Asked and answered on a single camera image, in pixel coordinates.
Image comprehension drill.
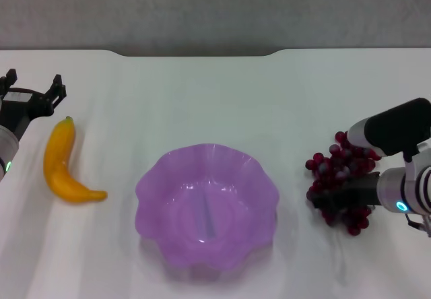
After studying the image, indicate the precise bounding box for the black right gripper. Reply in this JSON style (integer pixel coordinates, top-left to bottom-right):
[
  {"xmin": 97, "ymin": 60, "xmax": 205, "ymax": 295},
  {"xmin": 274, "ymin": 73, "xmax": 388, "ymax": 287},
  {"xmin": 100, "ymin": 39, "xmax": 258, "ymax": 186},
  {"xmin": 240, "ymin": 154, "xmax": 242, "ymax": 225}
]
[{"xmin": 311, "ymin": 173, "xmax": 383, "ymax": 212}]

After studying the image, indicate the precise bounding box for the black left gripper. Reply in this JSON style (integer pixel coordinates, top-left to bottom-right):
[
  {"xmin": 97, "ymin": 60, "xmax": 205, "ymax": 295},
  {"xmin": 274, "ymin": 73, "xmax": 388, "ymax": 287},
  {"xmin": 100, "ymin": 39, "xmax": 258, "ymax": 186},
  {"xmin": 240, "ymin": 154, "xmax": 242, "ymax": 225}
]
[{"xmin": 0, "ymin": 69, "xmax": 67, "ymax": 141}]

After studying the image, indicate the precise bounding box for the dark red grape bunch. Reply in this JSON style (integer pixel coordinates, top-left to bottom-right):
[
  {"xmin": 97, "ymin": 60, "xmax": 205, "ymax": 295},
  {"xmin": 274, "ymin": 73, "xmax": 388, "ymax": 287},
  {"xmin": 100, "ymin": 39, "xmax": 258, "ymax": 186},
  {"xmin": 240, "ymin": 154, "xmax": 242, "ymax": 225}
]
[{"xmin": 304, "ymin": 130, "xmax": 383, "ymax": 238}]

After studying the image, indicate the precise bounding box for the yellow banana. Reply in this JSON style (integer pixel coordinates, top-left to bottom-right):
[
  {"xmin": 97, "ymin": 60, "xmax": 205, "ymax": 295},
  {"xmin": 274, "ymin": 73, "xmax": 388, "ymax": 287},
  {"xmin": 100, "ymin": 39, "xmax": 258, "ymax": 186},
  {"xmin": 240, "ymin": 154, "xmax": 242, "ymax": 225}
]
[{"xmin": 43, "ymin": 115, "xmax": 108, "ymax": 205}]

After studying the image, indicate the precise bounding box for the purple scalloped plastic bowl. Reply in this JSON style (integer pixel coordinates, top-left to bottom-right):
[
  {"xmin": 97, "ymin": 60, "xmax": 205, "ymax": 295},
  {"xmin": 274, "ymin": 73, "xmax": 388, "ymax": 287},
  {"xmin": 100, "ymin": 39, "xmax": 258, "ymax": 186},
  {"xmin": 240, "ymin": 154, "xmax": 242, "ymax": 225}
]
[{"xmin": 135, "ymin": 143, "xmax": 281, "ymax": 276}]

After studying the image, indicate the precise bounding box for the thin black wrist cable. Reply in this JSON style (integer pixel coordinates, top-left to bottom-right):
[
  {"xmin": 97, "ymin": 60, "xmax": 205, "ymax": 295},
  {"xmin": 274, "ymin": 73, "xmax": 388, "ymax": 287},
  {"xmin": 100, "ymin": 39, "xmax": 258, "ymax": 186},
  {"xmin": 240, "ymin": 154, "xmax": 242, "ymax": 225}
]
[{"xmin": 405, "ymin": 212, "xmax": 431, "ymax": 238}]

